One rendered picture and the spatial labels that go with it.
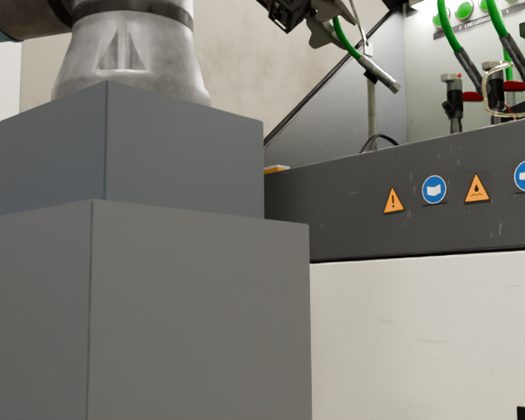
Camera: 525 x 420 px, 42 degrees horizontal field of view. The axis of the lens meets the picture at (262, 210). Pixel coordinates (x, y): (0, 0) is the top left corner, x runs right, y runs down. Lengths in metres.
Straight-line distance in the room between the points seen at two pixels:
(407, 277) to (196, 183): 0.47
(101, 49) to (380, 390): 0.63
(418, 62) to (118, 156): 1.25
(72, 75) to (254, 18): 3.83
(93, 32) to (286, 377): 0.35
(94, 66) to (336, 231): 0.57
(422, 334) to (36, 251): 0.59
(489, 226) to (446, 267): 0.08
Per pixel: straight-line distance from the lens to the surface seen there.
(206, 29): 4.10
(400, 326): 1.00
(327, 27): 1.35
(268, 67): 4.42
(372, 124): 1.31
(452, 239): 0.95
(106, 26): 0.65
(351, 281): 1.05
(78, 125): 0.58
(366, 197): 1.04
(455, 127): 1.27
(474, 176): 0.94
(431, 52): 1.71
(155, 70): 0.61
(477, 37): 1.65
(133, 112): 0.56
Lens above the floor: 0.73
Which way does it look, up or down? 7 degrees up
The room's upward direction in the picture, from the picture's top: straight up
